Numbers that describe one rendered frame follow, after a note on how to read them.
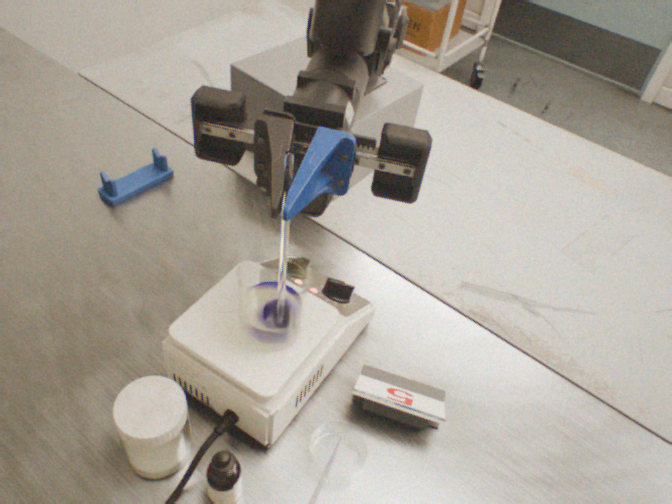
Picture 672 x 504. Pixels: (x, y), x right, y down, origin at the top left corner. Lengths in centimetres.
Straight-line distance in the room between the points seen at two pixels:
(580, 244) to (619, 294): 9
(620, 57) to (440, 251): 277
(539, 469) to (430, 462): 11
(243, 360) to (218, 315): 6
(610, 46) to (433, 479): 305
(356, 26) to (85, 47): 170
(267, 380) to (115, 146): 51
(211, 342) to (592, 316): 46
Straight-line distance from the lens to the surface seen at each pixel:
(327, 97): 48
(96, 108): 101
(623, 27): 343
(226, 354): 53
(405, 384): 63
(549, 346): 73
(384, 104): 82
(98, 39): 216
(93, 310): 70
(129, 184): 83
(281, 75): 84
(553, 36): 355
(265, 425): 54
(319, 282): 65
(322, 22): 50
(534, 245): 84
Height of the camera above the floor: 143
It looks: 45 degrees down
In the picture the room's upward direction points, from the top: 8 degrees clockwise
